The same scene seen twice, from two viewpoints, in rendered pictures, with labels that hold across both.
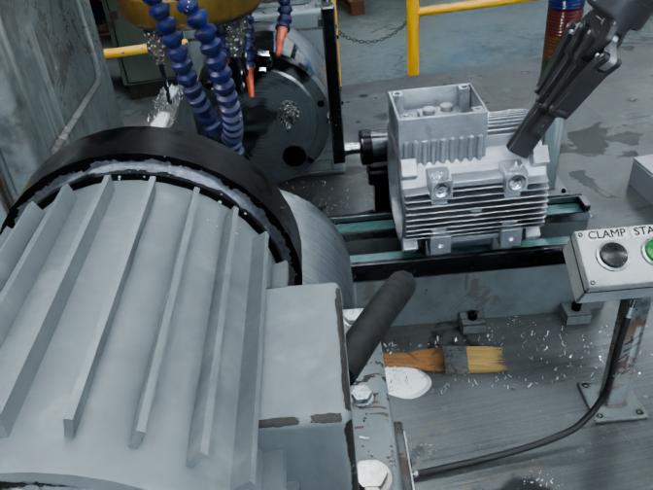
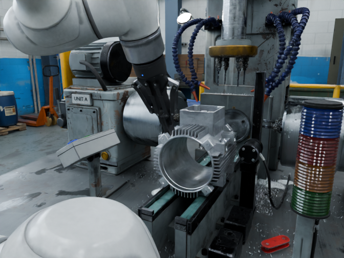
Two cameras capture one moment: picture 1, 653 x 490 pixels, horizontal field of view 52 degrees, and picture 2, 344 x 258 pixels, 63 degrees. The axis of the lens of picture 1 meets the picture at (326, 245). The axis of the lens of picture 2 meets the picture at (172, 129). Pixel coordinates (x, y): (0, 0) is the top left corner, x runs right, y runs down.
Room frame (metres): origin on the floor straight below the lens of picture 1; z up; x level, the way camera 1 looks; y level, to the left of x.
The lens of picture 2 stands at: (1.12, -0.95, 1.28)
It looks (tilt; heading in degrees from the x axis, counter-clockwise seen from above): 14 degrees down; 116
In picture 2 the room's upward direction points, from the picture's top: straight up
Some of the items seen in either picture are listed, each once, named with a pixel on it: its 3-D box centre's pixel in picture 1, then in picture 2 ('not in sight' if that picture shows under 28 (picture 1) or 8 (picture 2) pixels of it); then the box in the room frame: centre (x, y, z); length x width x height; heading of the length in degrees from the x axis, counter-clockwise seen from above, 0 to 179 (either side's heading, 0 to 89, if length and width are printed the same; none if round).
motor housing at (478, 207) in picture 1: (462, 180); (197, 153); (0.85, -0.21, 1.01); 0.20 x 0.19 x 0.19; 90
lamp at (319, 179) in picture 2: (561, 44); (314, 173); (1.15, -0.45, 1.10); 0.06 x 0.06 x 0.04
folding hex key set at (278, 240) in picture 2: not in sight; (275, 243); (1.09, -0.25, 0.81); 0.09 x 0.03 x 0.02; 50
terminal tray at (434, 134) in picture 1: (435, 124); (202, 120); (0.85, -0.17, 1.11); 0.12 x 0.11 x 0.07; 90
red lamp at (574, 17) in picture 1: (564, 17); (317, 147); (1.15, -0.45, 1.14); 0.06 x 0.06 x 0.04
